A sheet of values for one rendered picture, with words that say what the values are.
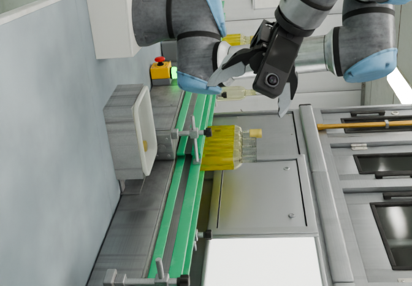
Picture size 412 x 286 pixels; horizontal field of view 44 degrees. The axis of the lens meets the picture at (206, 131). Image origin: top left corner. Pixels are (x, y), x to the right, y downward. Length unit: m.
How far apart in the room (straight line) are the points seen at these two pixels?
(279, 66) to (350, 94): 7.37
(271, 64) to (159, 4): 0.59
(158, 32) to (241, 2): 6.25
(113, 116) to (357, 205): 0.88
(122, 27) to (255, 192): 0.77
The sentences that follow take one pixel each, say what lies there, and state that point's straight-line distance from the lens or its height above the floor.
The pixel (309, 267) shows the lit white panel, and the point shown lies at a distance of 1.48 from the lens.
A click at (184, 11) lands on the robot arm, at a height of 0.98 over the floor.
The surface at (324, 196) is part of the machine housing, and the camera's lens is 1.76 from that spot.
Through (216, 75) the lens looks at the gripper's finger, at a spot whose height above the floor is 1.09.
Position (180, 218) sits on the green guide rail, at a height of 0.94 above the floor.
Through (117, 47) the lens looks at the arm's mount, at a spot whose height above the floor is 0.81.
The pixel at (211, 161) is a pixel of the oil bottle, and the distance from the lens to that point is 1.71.
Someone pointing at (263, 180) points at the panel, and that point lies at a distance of 1.84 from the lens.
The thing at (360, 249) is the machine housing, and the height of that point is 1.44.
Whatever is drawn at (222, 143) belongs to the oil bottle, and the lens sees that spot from 1.76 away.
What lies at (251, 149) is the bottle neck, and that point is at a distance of 1.76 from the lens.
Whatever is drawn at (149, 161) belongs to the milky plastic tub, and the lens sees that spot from 1.52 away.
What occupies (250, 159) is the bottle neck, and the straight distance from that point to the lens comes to 1.71.
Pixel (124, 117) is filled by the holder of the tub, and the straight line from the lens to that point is 1.37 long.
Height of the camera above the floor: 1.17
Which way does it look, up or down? 6 degrees down
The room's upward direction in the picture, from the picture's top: 88 degrees clockwise
